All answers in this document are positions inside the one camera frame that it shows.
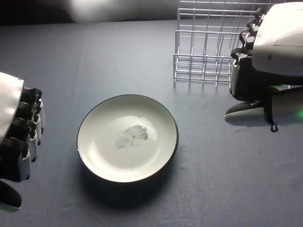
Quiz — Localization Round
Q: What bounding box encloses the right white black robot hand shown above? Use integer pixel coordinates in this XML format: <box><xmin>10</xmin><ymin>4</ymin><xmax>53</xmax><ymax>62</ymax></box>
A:
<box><xmin>224</xmin><ymin>0</ymin><xmax>303</xmax><ymax>132</ymax></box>

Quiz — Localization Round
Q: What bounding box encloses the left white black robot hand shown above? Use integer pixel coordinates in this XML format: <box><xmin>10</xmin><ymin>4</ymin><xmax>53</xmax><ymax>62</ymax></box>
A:
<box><xmin>0</xmin><ymin>71</ymin><xmax>45</xmax><ymax>212</ymax></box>

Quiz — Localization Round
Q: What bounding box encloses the grey table cloth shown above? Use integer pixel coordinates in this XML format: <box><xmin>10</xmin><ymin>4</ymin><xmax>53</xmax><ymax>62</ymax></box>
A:
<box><xmin>0</xmin><ymin>18</ymin><xmax>303</xmax><ymax>227</ymax></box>

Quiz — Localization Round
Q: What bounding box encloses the silver wire dish rack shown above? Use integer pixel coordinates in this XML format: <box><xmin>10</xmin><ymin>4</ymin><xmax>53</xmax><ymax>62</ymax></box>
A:
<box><xmin>173</xmin><ymin>0</ymin><xmax>261</xmax><ymax>88</ymax></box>

